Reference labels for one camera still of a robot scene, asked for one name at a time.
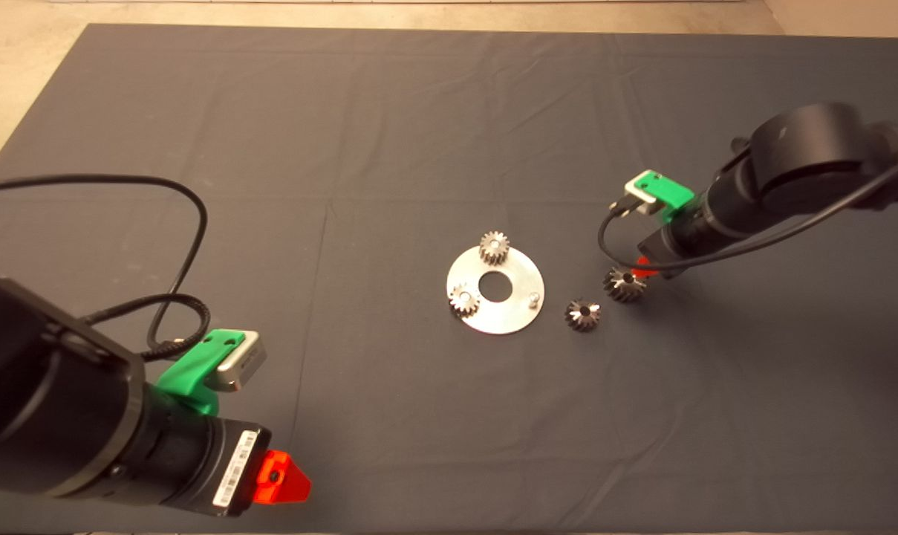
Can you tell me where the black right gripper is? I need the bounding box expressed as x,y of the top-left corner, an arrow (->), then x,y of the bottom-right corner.
632,227 -> 706,279

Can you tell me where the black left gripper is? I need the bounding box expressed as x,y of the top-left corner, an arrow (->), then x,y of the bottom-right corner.
192,418 -> 313,518

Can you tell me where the larger steel bevel gear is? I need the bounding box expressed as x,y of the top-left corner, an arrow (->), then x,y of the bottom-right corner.
603,267 -> 648,304

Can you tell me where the smaller dark bevel gear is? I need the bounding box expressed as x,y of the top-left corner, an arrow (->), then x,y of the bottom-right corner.
564,299 -> 602,333

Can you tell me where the small steel gear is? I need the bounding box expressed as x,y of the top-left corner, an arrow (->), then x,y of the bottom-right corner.
449,284 -> 482,319
478,230 -> 511,267

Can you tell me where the round metal plate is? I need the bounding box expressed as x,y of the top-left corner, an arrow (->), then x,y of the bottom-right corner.
446,245 -> 546,335

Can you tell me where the dark grey table cloth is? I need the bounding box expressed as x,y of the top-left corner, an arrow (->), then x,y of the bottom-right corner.
0,22 -> 898,534

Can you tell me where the silver right camera box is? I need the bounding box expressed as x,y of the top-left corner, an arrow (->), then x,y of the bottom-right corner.
618,184 -> 662,218

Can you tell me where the silver camera box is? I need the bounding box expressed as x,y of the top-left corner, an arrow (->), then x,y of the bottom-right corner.
618,184 -> 662,218
215,331 -> 267,393

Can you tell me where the green right camera mount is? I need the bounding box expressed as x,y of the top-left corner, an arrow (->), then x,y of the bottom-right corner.
625,170 -> 696,224

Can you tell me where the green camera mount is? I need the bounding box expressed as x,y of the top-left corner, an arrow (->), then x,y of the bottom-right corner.
625,170 -> 696,224
155,329 -> 247,417

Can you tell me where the silver left camera box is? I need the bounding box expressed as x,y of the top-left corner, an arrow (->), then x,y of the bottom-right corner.
215,331 -> 267,393

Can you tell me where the green left camera mount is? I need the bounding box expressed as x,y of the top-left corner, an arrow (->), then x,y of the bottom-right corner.
155,329 -> 247,417

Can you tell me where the braided black left cable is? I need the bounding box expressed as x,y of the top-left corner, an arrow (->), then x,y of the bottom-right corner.
85,294 -> 212,363

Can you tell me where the smooth black left cable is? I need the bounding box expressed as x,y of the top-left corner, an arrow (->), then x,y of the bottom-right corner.
0,174 -> 209,350

